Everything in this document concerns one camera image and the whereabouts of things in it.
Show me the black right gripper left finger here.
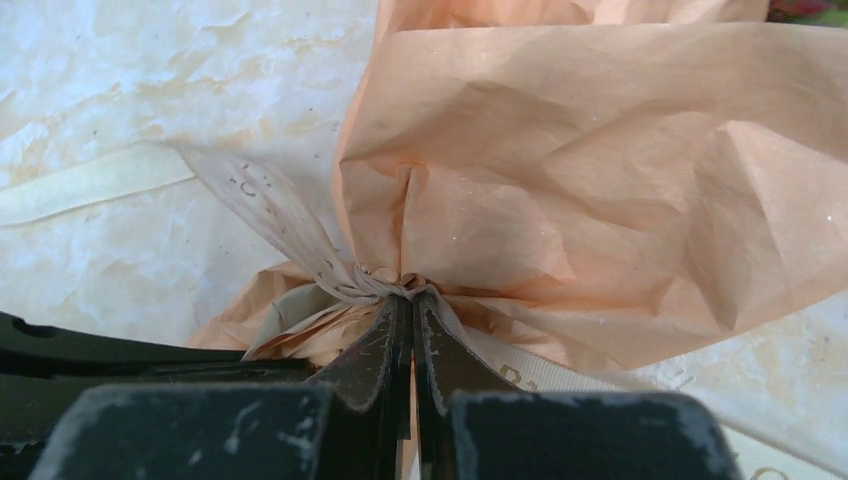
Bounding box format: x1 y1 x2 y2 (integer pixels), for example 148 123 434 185
31 296 412 479

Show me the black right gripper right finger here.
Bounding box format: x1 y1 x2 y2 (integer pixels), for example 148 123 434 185
413 293 741 479

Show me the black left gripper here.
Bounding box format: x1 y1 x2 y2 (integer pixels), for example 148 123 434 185
1 313 312 479

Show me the cream ribbon bow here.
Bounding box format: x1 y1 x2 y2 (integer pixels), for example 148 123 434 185
0 140 848 480

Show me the orange paper bouquet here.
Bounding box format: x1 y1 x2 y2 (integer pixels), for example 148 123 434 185
182 1 847 371

